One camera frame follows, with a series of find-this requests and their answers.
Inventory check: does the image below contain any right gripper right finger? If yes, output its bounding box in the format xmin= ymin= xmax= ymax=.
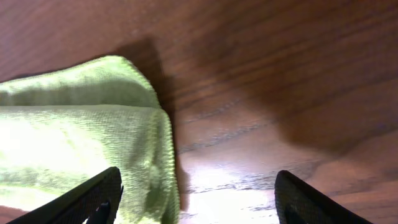
xmin=274 ymin=170 xmax=371 ymax=224

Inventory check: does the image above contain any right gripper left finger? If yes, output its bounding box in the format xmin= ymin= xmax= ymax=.
xmin=7 ymin=167 xmax=123 ymax=224

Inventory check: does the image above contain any green microfiber cloth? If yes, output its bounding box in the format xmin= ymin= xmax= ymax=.
xmin=1 ymin=56 xmax=180 ymax=223

